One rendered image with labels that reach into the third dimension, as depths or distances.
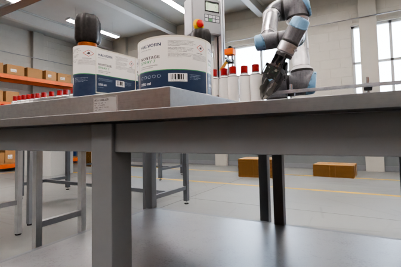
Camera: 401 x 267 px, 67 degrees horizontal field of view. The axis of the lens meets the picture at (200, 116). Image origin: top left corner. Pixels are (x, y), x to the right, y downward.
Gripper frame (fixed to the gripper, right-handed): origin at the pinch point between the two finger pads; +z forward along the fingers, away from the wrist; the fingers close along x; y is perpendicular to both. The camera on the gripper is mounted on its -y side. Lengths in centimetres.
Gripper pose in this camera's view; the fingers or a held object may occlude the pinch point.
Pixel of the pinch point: (264, 97)
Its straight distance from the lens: 134.2
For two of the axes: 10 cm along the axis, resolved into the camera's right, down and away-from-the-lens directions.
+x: 7.7, 4.6, -4.5
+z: -4.2, 8.9, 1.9
